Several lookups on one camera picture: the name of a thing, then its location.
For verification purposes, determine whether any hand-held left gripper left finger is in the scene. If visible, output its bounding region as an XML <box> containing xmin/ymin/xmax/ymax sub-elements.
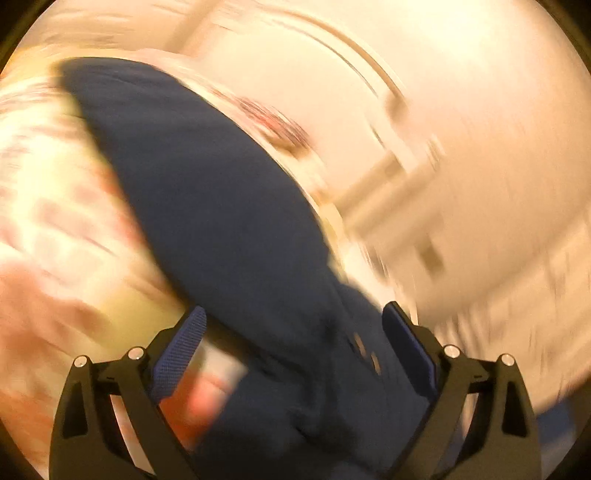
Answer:
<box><xmin>49</xmin><ymin>305</ymin><xmax>208</xmax><ymax>480</ymax></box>

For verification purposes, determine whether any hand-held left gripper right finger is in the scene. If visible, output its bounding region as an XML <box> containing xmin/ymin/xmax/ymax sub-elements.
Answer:
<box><xmin>382</xmin><ymin>301</ymin><xmax>542</xmax><ymax>480</ymax></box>

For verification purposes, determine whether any dark blue garment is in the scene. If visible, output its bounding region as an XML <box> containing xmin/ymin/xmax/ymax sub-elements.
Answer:
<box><xmin>59</xmin><ymin>56</ymin><xmax>445</xmax><ymax>480</ymax></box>

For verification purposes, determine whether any white bed headboard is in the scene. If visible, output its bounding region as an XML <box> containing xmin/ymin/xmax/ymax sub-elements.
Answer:
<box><xmin>152</xmin><ymin>0</ymin><xmax>462</xmax><ymax>287</ymax></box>

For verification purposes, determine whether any floral bed sheet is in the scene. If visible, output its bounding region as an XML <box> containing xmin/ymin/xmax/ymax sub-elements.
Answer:
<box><xmin>0</xmin><ymin>46</ymin><xmax>352</xmax><ymax>472</ymax></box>

